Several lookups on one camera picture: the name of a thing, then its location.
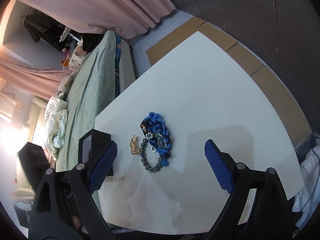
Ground gold chain pendant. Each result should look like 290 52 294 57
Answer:
130 135 140 155

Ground blue braided fabric bracelet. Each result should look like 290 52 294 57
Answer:
139 111 175 167

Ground black jewelry box white inside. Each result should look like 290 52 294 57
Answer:
78 129 113 177

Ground person's left hand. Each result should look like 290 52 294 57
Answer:
72 216 87 233

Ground white table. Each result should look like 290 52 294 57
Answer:
95 32 304 235

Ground white crumpled duvet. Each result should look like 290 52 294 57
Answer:
44 96 68 161

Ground grey plush pillow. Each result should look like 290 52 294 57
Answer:
56 75 73 99

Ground flattened cardboard sheet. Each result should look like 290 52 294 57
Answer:
146 17 312 149

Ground bed with green blanket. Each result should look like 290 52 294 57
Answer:
53 29 137 173

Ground pink curtain left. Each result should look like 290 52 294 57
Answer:
1 53 72 99

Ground pink curtain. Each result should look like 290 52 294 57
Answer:
19 0 175 40
1 53 72 99

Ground patterned cream pillow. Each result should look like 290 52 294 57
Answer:
68 51 87 69

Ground black cloth pile on bed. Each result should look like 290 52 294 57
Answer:
82 33 104 53

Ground dark clothes on rack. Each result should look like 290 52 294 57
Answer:
23 12 66 52

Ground pink curtain right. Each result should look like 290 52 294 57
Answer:
19 0 175 40

